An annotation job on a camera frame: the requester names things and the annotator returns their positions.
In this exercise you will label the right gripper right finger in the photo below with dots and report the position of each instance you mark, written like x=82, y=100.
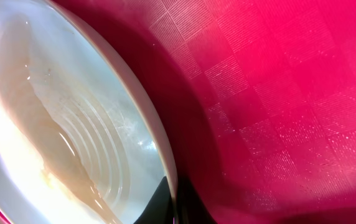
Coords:
x=190, y=207

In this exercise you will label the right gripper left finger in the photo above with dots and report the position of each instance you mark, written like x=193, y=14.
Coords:
x=159, y=210

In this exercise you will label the red plastic tray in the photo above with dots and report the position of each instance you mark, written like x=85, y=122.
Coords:
x=257, y=99

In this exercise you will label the light blue plate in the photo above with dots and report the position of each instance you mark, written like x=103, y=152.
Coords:
x=80, y=140

